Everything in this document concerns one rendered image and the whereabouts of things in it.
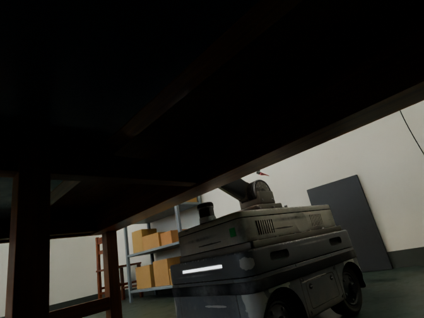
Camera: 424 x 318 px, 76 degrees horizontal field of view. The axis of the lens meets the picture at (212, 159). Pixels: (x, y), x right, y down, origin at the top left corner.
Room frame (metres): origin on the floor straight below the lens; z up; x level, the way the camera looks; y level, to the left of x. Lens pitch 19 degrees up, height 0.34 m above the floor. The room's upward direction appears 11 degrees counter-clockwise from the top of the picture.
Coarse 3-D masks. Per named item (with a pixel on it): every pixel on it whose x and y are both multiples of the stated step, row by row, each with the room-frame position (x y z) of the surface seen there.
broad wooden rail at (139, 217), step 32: (416, 32) 0.46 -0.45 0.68; (352, 64) 0.54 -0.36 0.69; (384, 64) 0.50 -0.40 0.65; (416, 64) 0.47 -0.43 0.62; (288, 96) 0.65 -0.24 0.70; (320, 96) 0.60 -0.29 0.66; (352, 96) 0.55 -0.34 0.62; (384, 96) 0.52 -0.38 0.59; (416, 96) 0.54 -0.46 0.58; (256, 128) 0.73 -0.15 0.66; (288, 128) 0.67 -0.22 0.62; (320, 128) 0.62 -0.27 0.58; (352, 128) 0.66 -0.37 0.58; (192, 160) 0.92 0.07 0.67; (224, 160) 0.82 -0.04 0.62; (256, 160) 0.77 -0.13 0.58; (128, 192) 1.23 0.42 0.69; (160, 192) 1.06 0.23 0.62; (192, 192) 1.01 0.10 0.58; (96, 224) 1.47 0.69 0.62; (128, 224) 1.42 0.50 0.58
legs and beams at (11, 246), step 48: (336, 0) 0.36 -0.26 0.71; (384, 0) 0.38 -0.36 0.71; (288, 48) 0.46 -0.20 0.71; (336, 48) 0.49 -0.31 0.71; (192, 96) 0.56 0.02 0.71; (240, 96) 0.61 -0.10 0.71; (0, 144) 0.50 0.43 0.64; (144, 144) 0.78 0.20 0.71; (192, 144) 0.85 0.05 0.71; (48, 192) 0.56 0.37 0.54; (96, 192) 1.17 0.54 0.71; (48, 240) 0.56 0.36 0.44; (48, 288) 0.56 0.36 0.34
